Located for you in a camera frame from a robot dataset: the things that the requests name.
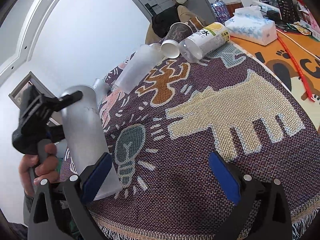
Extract frosted plastic cup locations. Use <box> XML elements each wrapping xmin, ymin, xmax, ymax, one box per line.
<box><xmin>114</xmin><ymin>43</ymin><xmax>163</xmax><ymax>94</ymax></box>
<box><xmin>61</xmin><ymin>86</ymin><xmax>122</xmax><ymax>203</ymax></box>
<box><xmin>93</xmin><ymin>79</ymin><xmax>111</xmax><ymax>106</ymax></box>

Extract white paper cup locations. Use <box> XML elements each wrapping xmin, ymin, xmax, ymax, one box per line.
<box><xmin>161</xmin><ymin>40</ymin><xmax>180</xmax><ymax>59</ymax></box>

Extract person's left hand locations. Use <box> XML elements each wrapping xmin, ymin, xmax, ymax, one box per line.
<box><xmin>18</xmin><ymin>143</ymin><xmax>59</xmax><ymax>197</ymax></box>

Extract patterned woven tablecloth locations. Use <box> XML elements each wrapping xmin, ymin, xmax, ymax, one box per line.
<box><xmin>58</xmin><ymin>39</ymin><xmax>320</xmax><ymax>240</ymax></box>

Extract black garment on chair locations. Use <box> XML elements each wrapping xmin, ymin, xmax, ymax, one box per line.
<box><xmin>151</xmin><ymin>4</ymin><xmax>180</xmax><ymax>38</ymax></box>

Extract clear plastic bottle yellow label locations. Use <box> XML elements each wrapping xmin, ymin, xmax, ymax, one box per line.
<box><xmin>178</xmin><ymin>22</ymin><xmax>230</xmax><ymax>63</ymax></box>

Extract tan chair with jacket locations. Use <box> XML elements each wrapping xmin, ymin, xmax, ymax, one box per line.
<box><xmin>145</xmin><ymin>5</ymin><xmax>206</xmax><ymax>45</ymax></box>

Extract orange printed table mat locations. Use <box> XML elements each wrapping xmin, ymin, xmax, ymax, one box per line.
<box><xmin>231</xmin><ymin>33</ymin><xmax>319</xmax><ymax>130</ymax></box>

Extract purple drink can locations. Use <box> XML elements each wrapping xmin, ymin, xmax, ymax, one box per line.
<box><xmin>210</xmin><ymin>1</ymin><xmax>231</xmax><ymax>24</ymax></box>

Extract white tissue pack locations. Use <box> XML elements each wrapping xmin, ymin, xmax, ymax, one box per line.
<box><xmin>225</xmin><ymin>5</ymin><xmax>277</xmax><ymax>46</ymax></box>

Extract black pen holder box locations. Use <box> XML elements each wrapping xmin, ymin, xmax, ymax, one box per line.
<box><xmin>276</xmin><ymin>0</ymin><xmax>300</xmax><ymax>23</ymax></box>

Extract black door handle lock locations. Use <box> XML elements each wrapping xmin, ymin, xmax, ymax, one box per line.
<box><xmin>145</xmin><ymin>3</ymin><xmax>158</xmax><ymax>14</ymax></box>

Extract red strap on mat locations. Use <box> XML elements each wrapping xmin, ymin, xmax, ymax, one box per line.
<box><xmin>276</xmin><ymin>33</ymin><xmax>316</xmax><ymax>103</ymax></box>

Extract white charging cable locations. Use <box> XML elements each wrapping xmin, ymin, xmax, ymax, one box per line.
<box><xmin>277</xmin><ymin>28</ymin><xmax>320</xmax><ymax>62</ymax></box>

